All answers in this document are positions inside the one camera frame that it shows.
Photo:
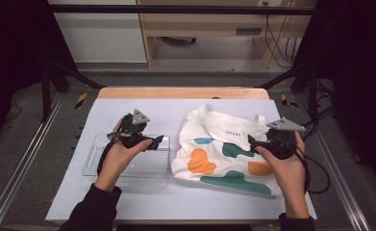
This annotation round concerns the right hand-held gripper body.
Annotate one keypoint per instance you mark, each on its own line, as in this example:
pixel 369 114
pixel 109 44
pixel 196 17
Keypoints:
pixel 281 144

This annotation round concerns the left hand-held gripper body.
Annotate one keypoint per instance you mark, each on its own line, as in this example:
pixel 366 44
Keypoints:
pixel 131 129

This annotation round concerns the clear plastic tray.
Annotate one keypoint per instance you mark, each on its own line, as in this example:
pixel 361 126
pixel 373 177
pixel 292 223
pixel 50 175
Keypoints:
pixel 147 166

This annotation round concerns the white patterned tote bag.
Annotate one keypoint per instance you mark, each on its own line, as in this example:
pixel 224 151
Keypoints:
pixel 220 128

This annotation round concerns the person's right hand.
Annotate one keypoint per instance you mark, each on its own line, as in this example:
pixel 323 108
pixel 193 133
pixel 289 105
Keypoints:
pixel 288 173

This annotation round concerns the person's left hand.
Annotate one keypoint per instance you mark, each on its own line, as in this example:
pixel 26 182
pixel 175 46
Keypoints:
pixel 118 160

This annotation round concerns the white table mat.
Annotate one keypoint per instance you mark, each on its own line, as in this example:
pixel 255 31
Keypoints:
pixel 176 115

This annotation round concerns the yellow black tape strip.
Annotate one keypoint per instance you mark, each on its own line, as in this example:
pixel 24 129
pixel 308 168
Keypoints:
pixel 285 100
pixel 80 100

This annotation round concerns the white cabinet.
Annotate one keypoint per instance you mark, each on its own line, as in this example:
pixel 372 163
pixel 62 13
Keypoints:
pixel 102 35

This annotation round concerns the dark curtain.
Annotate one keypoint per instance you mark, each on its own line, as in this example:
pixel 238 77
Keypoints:
pixel 12 48
pixel 358 64

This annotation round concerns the wooden desk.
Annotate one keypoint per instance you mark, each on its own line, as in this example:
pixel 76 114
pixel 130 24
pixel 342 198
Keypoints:
pixel 201 24

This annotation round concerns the black metal crossbar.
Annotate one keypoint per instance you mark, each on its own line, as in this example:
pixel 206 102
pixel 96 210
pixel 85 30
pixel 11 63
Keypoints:
pixel 176 9

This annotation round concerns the black metal frame leg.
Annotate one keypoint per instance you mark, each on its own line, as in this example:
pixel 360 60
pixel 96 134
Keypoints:
pixel 312 93
pixel 46 93

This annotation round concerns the aluminium rail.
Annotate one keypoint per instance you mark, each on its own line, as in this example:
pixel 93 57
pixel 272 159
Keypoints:
pixel 19 173
pixel 339 173

